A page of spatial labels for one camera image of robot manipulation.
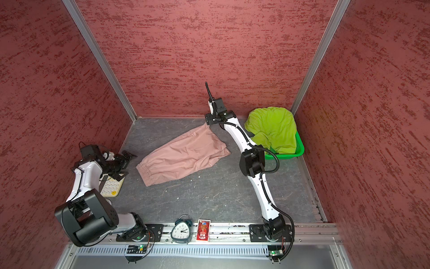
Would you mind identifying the pink shorts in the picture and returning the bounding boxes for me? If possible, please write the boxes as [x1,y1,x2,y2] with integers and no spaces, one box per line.
[136,124,231,187]

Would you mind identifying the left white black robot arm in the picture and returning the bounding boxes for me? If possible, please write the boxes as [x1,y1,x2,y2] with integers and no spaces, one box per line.
[54,145,151,247]

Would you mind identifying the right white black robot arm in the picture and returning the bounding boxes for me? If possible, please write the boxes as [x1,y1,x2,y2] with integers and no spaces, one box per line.
[205,97,286,241]

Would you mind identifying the lime green shorts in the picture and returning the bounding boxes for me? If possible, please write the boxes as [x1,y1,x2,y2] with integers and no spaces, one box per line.
[245,106,297,154]

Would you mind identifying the beige calculator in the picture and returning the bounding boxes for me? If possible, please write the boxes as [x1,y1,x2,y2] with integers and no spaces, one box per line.
[99,174,125,198]

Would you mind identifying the left green circuit board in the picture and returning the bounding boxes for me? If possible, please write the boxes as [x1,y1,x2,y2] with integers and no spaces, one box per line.
[125,245,147,256]

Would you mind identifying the green circuit board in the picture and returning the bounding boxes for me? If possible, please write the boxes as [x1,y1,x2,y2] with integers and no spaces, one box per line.
[125,245,147,256]
[267,245,285,262]

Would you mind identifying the green plastic basket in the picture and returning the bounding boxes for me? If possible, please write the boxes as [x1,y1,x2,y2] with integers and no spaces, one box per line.
[259,128,305,160]

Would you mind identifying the dark green alarm clock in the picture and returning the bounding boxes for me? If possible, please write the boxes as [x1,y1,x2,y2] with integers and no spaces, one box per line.
[170,214,193,244]

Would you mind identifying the red playing card box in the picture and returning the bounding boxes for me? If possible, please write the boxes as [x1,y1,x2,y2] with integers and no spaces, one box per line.
[196,219,211,242]

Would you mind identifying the right green circuit board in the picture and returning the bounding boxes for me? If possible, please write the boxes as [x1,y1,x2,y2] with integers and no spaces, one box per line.
[267,245,285,262]

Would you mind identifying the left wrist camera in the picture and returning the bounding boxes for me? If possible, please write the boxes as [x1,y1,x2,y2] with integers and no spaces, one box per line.
[103,151,115,161]

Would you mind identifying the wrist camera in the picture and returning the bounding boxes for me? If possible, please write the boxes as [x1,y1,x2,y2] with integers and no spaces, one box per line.
[103,151,115,161]
[208,101,215,116]

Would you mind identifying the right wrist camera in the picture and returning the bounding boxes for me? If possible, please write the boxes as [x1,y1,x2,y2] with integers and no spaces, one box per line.
[208,101,215,116]

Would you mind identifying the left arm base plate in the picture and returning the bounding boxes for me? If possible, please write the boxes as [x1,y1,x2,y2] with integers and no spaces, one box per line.
[116,224,164,243]

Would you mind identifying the left aluminium corner post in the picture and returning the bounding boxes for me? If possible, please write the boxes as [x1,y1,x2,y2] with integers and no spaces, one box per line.
[62,0,138,123]

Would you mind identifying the aluminium corner post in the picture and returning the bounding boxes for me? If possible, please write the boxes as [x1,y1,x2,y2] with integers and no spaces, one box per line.
[62,0,138,123]
[291,0,350,115]

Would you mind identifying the white perforated cable duct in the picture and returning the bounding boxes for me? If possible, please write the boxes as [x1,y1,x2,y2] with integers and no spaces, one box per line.
[76,244,268,258]

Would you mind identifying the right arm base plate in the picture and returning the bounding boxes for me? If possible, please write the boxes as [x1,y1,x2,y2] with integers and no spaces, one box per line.
[249,224,292,243]

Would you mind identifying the right black corrugated cable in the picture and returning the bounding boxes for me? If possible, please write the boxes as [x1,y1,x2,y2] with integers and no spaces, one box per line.
[204,81,296,260]

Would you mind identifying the aluminium mounting rail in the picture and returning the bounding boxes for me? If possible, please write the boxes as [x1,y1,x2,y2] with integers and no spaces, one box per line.
[68,221,342,245]

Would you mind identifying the right aluminium corner post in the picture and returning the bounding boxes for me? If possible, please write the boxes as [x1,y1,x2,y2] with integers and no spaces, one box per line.
[291,0,350,115]

